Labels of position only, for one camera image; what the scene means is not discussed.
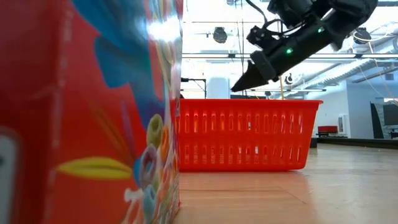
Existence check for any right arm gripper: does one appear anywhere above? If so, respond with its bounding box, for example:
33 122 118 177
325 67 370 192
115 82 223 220
230 26 335 93

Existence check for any red slotted plastic basket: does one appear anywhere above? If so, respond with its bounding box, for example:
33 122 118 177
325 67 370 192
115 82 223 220
177 98 324 173

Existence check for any red fruit loops cereal box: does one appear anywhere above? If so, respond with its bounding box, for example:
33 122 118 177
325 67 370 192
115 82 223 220
0 0 184 224

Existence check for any white cylindrical tank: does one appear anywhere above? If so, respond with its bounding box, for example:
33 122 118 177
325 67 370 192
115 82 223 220
206 77 231 100

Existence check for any grey overhead beam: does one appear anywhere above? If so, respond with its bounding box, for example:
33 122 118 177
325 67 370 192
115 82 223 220
182 52 398 60

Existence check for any black round ceiling lamp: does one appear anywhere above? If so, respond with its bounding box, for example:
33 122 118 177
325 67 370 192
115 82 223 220
213 26 228 44
353 27 373 45

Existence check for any black metal stand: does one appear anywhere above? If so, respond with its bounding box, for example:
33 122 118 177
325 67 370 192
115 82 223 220
181 77 208 99

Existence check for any thin grey beam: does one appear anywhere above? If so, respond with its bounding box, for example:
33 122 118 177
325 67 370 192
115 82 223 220
182 88 327 93

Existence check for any dark monitor screen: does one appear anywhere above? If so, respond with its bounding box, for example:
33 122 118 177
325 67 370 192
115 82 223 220
369 101 398 140

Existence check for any black hanging cable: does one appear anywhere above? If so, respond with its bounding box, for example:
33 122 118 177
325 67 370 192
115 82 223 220
235 0 248 98

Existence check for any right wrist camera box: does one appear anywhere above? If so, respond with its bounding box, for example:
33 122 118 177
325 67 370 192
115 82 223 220
246 25 276 49

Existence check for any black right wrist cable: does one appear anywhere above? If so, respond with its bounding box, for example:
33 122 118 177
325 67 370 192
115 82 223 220
244 0 284 37

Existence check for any thin yellow cable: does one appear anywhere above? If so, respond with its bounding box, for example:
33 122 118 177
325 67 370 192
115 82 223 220
353 30 398 105

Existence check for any black metal rig frame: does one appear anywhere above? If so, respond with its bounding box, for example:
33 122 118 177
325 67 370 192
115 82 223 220
310 136 398 150

